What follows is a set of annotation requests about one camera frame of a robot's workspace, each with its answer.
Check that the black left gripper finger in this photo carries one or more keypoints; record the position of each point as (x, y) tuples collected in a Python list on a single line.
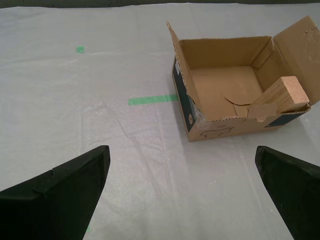
[(297, 195), (55, 200)]

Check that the light wooden block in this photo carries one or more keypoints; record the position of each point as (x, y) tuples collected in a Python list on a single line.
[(290, 92)]

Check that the brown cardboard box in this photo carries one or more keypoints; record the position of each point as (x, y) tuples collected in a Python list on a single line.
[(225, 87)]

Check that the white plastic table sheet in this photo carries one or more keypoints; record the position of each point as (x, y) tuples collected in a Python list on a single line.
[(75, 125)]

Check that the long green tape strip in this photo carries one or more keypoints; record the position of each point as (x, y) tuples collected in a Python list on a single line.
[(150, 100)]

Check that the green tape mark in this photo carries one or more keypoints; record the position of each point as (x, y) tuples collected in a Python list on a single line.
[(80, 49)]

